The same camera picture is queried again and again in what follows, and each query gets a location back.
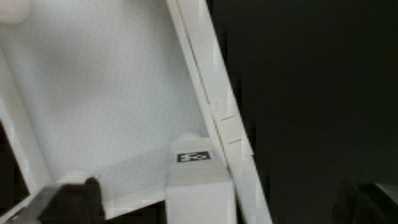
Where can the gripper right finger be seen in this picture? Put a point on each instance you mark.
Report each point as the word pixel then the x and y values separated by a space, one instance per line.
pixel 367 203

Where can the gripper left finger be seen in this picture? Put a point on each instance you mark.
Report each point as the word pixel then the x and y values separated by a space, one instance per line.
pixel 68 204

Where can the white desk top tray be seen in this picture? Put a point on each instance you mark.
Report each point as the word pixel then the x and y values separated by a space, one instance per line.
pixel 99 101

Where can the white L-shaped obstacle fence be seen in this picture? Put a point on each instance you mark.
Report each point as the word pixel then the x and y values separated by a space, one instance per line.
pixel 219 107

